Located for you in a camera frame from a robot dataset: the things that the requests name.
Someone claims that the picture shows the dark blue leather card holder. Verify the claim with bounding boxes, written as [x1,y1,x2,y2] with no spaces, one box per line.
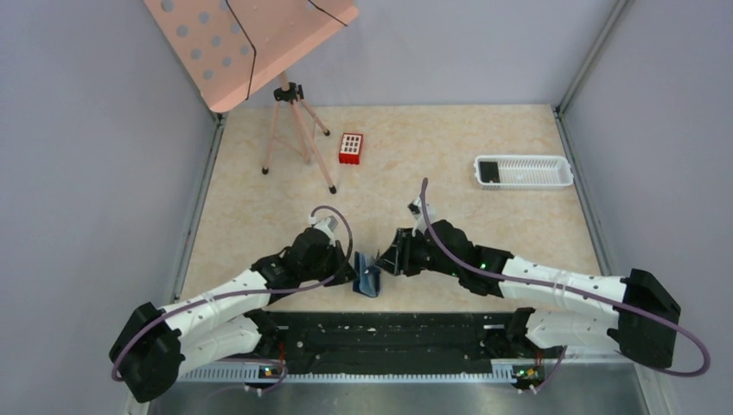
[352,252,381,298]

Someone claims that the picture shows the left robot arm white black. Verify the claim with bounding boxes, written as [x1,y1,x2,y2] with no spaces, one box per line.
[109,226,356,403]

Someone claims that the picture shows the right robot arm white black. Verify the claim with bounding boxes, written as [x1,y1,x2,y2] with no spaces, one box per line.
[376,220,681,369]

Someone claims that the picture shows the black card in basket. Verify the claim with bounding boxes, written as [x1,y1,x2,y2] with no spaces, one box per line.
[477,160,501,185]

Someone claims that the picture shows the white plastic slotted basket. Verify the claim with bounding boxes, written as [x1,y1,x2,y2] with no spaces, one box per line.
[474,155,574,190]

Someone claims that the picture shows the red box with white grid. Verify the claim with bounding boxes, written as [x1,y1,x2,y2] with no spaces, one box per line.
[338,132,364,165]

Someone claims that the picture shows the pink tripod stand legs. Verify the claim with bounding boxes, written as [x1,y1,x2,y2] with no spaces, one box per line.
[261,71,337,195]

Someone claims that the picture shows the pink perforated music stand desk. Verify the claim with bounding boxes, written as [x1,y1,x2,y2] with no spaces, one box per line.
[144,0,360,113]

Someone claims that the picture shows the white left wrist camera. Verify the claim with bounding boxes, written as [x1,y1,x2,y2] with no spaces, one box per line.
[308,214,339,239]

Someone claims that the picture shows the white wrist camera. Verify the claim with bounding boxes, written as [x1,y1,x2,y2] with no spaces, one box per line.
[408,197,437,236]
[308,214,339,239]

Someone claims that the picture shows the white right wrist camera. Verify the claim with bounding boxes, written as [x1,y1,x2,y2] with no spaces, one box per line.
[408,197,437,236]

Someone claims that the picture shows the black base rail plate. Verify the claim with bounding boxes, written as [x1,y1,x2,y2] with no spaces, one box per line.
[223,310,551,380]

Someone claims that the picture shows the black cord on music stand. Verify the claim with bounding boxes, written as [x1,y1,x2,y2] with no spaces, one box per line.
[225,0,348,101]

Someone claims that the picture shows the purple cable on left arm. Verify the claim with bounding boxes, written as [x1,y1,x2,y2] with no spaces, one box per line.
[111,205,354,383]

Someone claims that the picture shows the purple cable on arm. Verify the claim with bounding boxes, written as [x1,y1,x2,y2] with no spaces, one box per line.
[111,205,354,383]
[418,177,711,379]

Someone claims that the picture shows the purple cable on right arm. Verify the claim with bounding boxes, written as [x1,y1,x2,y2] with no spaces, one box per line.
[418,177,711,379]

